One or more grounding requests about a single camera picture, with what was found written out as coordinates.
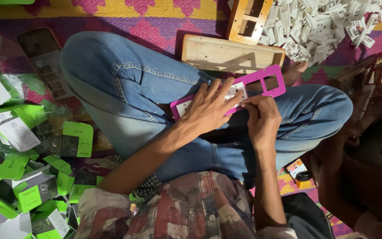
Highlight person's left hand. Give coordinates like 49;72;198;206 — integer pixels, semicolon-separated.
177;77;245;135

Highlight person's right hand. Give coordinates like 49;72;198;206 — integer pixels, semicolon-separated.
241;96;283;150

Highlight pink plastic frame plate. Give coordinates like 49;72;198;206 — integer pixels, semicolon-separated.
170;64;287;121

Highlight white plastic socket part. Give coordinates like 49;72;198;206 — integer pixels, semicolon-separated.
225;82;248;109
176;100;192;114

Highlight small orange printed packet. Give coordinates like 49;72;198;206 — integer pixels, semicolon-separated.
286;158;315;188

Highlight person's bare foot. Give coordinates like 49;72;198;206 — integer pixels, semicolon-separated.
282;60;309;87

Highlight long wooden tray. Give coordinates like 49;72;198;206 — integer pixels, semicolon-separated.
181;34;286;74

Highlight small black object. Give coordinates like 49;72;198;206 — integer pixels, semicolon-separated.
296;171;313;182

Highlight blue denim jeans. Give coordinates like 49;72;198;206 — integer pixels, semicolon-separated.
59;31;354;190

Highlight red grey patterned shirt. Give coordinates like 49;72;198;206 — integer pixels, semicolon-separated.
74;171;298;239

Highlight colourful woven floor mat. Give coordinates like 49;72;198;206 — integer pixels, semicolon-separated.
0;0;382;238

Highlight pile of white plastic parts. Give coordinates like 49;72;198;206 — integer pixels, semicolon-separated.
257;0;382;67

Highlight smartphone in clear case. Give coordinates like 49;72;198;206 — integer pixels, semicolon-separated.
15;27;76;102

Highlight heap of green grey cartons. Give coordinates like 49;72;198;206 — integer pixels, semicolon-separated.
0;60;104;239

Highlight wooden jig frame with openings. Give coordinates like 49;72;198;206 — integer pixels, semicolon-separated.
225;0;274;46

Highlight dark wooden frame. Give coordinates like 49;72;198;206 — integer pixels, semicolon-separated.
330;49;382;121

